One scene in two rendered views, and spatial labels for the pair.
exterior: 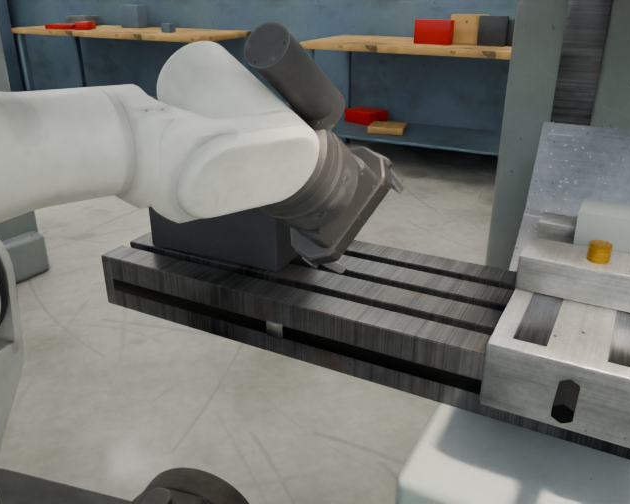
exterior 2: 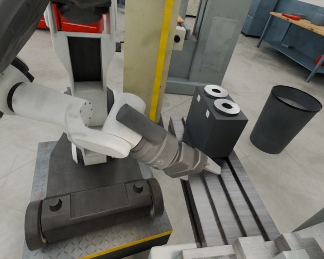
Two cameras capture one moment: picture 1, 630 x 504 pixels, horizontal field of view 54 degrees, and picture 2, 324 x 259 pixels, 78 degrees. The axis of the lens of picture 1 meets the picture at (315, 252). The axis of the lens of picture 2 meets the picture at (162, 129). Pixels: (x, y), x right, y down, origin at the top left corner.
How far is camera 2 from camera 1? 0.40 m
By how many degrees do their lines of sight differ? 42
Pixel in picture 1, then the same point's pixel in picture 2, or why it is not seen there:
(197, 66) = (117, 102)
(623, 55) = not seen: outside the picture
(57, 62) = (279, 28)
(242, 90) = (113, 119)
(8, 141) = (32, 107)
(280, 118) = (108, 137)
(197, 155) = (73, 135)
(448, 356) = (201, 235)
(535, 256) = (242, 244)
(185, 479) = (154, 185)
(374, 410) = not seen: hidden behind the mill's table
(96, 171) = (56, 122)
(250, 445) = not seen: hidden behind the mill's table
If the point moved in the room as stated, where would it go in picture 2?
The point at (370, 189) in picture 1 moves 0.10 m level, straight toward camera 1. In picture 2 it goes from (186, 168) to (147, 184)
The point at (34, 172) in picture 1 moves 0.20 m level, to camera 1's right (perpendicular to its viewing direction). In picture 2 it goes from (38, 116) to (73, 197)
